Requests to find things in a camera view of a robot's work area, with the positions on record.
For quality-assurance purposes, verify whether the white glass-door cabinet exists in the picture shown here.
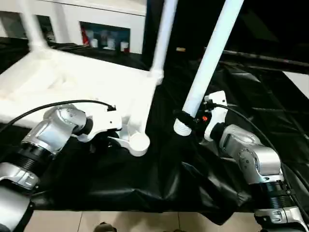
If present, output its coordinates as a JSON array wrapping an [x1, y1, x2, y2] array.
[[0, 0, 148, 55]]

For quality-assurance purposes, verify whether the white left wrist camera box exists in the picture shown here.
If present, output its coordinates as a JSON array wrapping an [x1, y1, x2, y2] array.
[[77, 106, 123, 143]]

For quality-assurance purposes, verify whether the black plastic mat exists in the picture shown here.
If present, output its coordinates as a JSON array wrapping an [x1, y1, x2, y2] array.
[[0, 37, 309, 225]]

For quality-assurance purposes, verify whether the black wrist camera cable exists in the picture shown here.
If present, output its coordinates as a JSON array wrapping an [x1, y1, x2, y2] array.
[[212, 103, 309, 218], [0, 100, 116, 133]]

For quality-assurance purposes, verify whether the dark metal rod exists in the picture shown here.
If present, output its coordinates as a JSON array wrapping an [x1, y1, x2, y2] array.
[[205, 49, 309, 67]]

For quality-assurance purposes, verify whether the brown round floor object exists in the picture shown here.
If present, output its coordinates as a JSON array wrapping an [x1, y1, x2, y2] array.
[[95, 221, 118, 232]]

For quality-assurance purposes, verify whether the black left wrist camera cable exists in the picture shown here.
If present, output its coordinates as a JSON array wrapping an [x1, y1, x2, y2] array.
[[0, 100, 116, 133]]

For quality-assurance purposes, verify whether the white plastic table top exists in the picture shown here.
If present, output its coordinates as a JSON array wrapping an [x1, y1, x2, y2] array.
[[0, 45, 165, 158]]

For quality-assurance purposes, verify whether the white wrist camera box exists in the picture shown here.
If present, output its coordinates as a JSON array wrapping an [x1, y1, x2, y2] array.
[[203, 90, 228, 142], [77, 106, 123, 143]]

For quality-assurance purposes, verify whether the white plastic table leg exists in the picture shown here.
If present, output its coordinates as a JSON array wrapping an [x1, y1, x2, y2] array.
[[173, 0, 245, 137], [149, 0, 179, 84], [18, 0, 50, 53]]

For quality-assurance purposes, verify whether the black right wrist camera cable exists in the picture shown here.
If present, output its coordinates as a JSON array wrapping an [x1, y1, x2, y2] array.
[[212, 103, 309, 218]]

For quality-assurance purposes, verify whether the white flat board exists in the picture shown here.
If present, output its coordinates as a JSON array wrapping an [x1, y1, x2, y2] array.
[[282, 71, 309, 97]]

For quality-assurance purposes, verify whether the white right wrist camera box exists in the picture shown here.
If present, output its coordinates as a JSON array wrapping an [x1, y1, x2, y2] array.
[[203, 90, 228, 142]]

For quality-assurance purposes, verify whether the black box gold label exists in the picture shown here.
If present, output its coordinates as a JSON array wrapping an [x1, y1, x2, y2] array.
[[142, 0, 208, 63]]

